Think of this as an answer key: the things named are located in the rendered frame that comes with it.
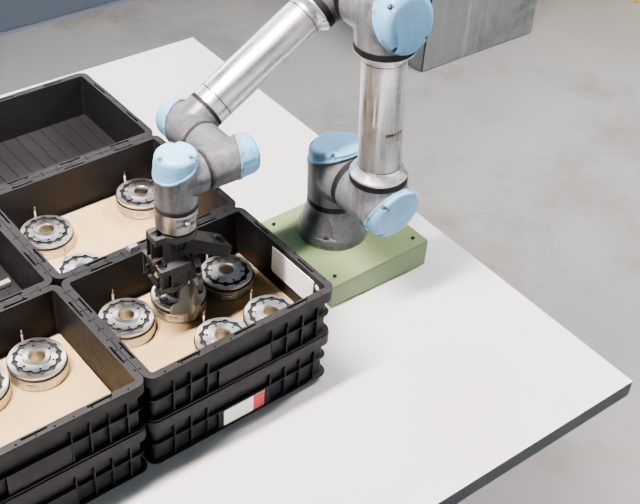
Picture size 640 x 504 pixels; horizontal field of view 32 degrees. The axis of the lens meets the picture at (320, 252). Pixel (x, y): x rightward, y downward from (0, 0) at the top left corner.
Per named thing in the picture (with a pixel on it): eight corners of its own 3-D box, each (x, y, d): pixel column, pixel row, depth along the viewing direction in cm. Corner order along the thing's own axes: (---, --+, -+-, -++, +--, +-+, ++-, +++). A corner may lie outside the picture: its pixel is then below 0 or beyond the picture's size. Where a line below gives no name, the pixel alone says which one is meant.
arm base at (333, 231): (343, 200, 252) (345, 163, 246) (381, 236, 243) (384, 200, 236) (285, 221, 246) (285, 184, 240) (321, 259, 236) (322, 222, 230)
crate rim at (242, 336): (239, 214, 222) (239, 204, 221) (336, 297, 205) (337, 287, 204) (58, 291, 202) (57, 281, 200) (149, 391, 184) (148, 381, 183)
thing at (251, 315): (272, 289, 213) (272, 286, 213) (309, 316, 208) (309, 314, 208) (232, 313, 207) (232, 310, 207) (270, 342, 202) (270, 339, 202)
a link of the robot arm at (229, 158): (228, 113, 199) (175, 131, 193) (265, 142, 192) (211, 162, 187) (228, 150, 204) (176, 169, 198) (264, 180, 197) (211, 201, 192)
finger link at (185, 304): (168, 328, 206) (162, 286, 201) (196, 317, 209) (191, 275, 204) (176, 336, 204) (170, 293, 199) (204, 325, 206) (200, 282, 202)
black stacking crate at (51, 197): (157, 179, 245) (156, 135, 238) (237, 251, 228) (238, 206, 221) (-12, 245, 225) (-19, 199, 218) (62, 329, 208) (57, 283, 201)
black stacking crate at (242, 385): (237, 292, 235) (238, 247, 228) (328, 376, 218) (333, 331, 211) (67, 372, 215) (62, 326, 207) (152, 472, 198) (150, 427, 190)
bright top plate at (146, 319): (139, 293, 210) (138, 290, 210) (164, 325, 204) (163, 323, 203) (88, 311, 205) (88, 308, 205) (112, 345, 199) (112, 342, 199)
